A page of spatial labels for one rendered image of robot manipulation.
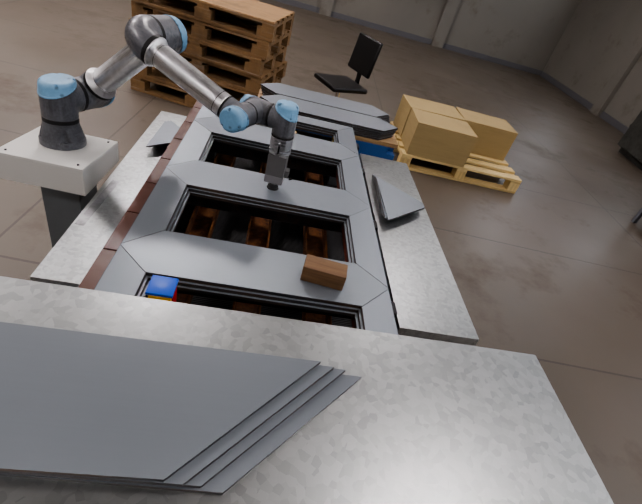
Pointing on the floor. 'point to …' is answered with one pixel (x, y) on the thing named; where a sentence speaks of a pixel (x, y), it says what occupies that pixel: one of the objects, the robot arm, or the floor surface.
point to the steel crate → (641, 141)
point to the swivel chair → (366, 53)
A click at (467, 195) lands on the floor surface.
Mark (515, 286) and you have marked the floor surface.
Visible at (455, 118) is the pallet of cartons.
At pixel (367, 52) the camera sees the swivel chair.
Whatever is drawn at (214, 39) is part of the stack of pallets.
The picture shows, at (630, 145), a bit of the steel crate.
